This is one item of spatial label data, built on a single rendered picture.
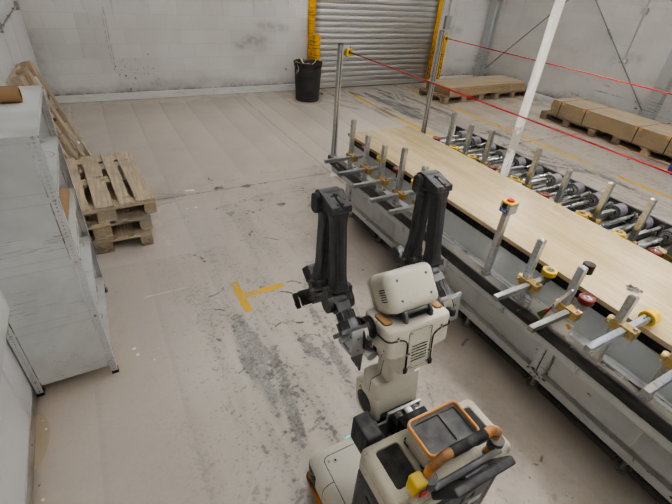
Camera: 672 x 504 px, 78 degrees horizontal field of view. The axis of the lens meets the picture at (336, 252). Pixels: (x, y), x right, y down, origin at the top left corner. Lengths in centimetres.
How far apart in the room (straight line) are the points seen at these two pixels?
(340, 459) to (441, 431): 74
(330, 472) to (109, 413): 139
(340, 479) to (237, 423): 78
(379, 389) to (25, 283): 184
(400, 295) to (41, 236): 177
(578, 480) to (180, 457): 219
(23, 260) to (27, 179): 43
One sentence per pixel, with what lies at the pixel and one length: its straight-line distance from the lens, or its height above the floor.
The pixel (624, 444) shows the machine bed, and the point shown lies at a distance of 301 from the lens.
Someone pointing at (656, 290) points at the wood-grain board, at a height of 90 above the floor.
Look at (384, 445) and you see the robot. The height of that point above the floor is 81.
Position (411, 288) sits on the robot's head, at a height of 134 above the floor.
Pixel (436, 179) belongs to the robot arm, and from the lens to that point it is 160.
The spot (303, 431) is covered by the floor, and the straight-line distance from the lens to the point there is 264.
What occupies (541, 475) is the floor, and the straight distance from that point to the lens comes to 285.
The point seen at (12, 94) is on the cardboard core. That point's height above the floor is 160.
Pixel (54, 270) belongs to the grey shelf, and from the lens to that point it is 258.
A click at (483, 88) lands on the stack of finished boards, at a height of 25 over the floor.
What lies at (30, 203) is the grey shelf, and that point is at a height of 124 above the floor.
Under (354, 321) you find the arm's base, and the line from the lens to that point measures 147.
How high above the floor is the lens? 224
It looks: 35 degrees down
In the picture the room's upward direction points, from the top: 5 degrees clockwise
